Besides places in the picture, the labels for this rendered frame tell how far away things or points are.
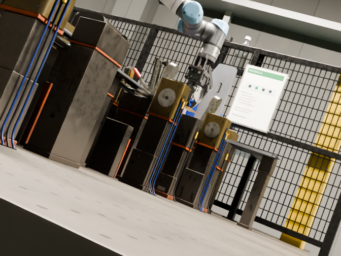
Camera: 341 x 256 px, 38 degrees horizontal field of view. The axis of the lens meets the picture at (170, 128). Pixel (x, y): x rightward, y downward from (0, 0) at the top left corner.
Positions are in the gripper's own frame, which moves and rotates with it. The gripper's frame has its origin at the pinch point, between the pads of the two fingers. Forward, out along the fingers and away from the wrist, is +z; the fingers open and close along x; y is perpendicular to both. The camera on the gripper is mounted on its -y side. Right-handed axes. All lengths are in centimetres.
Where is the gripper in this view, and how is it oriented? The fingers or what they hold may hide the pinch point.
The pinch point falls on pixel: (190, 105)
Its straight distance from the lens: 197.5
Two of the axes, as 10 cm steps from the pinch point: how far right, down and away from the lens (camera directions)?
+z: -3.8, 9.2, -1.0
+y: -3.9, -2.6, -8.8
